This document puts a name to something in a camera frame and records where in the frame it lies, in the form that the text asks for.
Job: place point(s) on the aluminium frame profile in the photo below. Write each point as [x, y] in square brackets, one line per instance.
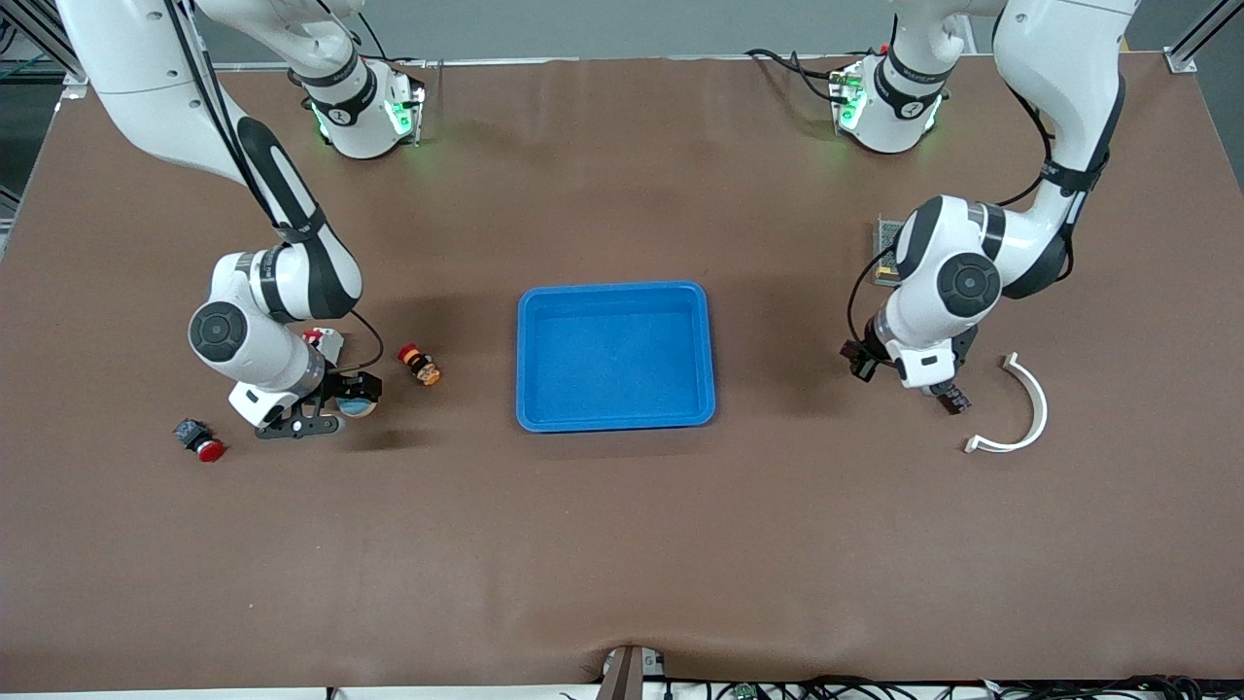
[44, 34]
[1191, 49]

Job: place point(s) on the brown table edge bracket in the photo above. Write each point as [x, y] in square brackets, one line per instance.
[627, 676]

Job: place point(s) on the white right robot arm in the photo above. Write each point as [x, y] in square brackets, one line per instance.
[243, 331]

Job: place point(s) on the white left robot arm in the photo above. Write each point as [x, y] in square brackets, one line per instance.
[1059, 58]

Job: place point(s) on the blue plastic tray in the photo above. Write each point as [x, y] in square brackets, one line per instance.
[612, 360]

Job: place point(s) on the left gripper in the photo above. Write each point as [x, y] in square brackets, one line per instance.
[861, 360]

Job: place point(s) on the white curved plastic clamp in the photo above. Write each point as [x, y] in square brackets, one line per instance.
[1040, 403]

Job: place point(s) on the red pushbutton with blue block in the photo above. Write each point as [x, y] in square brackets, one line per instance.
[199, 439]

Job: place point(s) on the blue dome bell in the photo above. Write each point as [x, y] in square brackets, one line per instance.
[356, 406]

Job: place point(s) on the white circuit breaker red switches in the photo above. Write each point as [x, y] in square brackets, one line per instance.
[328, 342]

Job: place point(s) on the perforated metal power supply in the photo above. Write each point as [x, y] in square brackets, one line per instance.
[884, 243]

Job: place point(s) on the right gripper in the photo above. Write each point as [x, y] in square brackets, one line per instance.
[342, 385]

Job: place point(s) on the orange black emergency stop button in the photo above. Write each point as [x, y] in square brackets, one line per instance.
[419, 365]

